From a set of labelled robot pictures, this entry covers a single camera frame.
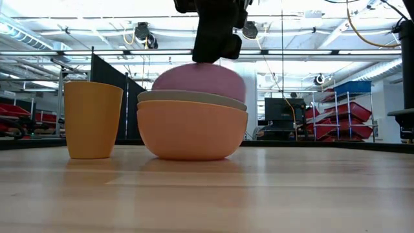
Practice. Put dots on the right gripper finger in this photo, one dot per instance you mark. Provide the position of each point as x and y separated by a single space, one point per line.
234 47
211 35

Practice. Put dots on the light pink bowl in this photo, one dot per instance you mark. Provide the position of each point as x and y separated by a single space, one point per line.
200 79

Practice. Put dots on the grey bowl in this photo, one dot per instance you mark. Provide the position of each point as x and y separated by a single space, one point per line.
194 96

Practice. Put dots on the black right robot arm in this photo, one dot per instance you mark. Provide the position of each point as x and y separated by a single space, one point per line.
407 64

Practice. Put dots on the metal shelf rack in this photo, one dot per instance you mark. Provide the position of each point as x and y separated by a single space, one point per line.
336 113

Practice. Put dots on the black screen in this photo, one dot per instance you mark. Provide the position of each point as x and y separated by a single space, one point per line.
281 110

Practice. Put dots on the orange bowl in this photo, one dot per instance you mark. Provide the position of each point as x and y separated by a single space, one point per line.
191 132

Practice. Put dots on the black room partition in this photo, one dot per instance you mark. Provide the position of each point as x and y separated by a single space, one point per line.
106 77

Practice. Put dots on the red storage bin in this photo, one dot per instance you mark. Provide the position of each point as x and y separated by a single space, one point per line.
320 129
352 111
355 132
13 110

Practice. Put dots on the blue storage bin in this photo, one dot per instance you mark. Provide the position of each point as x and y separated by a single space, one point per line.
352 88

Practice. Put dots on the yellow cup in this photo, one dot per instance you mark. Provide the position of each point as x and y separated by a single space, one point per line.
92 119

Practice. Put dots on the black ceiling camera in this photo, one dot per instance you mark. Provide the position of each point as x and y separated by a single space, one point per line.
142 31
319 79
249 30

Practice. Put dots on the black aluminium table frame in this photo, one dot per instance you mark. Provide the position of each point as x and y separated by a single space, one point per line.
323 146

